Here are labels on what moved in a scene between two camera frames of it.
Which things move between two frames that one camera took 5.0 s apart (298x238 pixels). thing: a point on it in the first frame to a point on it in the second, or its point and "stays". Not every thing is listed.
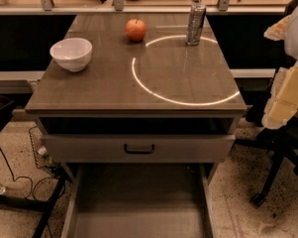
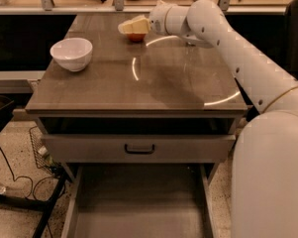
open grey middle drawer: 140,200 stays
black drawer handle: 139,152 stays
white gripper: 297,34 to 157,19
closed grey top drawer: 137,148 stays
